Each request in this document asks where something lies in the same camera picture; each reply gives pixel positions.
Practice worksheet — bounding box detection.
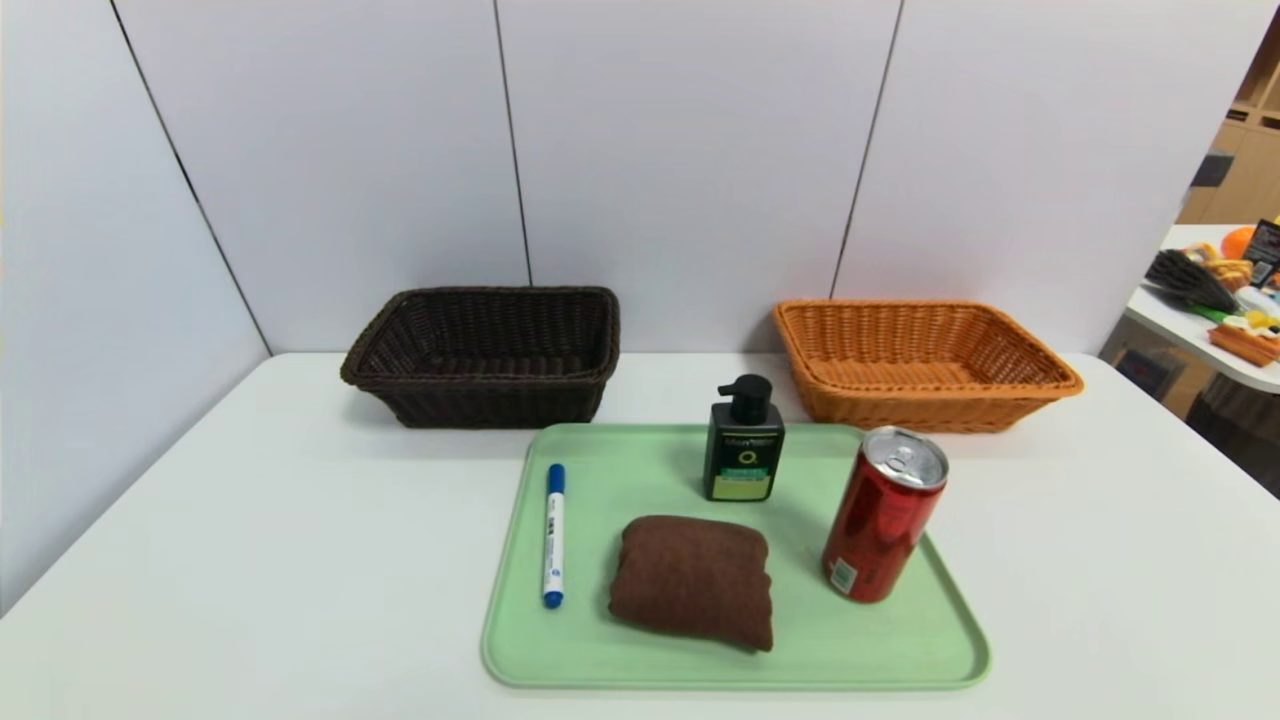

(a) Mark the dark green pump bottle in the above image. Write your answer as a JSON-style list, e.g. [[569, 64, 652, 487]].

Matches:
[[703, 374, 786, 503]]

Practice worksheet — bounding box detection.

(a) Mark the brown towel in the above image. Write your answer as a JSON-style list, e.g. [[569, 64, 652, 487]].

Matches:
[[608, 515, 775, 653]]

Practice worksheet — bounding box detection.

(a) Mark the red soda can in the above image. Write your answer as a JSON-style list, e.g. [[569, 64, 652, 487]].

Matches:
[[822, 426, 949, 604]]

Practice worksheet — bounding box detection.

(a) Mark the dark brown wicker basket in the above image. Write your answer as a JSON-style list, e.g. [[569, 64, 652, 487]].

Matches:
[[340, 286, 621, 430]]

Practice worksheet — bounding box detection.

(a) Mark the orange wicker basket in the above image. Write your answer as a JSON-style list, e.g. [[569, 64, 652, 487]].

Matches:
[[772, 299, 1085, 434]]

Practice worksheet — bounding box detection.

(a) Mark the yellow toy food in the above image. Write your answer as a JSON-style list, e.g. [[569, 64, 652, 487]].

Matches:
[[1188, 242, 1256, 293]]

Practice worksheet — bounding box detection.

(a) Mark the blue and white marker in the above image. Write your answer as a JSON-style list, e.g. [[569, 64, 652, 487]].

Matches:
[[543, 463, 566, 609]]

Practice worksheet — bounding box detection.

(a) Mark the light green plastic tray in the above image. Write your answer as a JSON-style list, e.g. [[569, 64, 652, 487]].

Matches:
[[481, 422, 992, 691]]

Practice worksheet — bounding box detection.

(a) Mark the dark storage box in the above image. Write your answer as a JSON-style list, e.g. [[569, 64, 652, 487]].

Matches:
[[1115, 345, 1173, 394]]

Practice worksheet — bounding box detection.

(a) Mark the white round side table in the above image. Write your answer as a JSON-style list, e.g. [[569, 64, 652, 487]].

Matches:
[[1124, 224, 1280, 394]]

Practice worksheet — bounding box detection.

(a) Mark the black woven mat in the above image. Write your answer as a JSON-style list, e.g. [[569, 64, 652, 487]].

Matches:
[[1145, 249, 1241, 314]]

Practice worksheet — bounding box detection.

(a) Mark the dark chair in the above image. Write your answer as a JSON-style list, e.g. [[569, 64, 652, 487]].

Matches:
[[1186, 375, 1280, 498]]

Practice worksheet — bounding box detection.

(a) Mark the brown toy waffle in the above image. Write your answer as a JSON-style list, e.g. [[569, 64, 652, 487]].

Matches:
[[1208, 318, 1280, 366]]

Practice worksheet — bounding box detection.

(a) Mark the black snack package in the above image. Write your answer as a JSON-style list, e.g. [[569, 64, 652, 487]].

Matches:
[[1246, 218, 1280, 289]]

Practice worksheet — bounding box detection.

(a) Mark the wooden shelf unit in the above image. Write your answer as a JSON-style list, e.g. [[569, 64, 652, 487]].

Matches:
[[1176, 20, 1280, 226]]

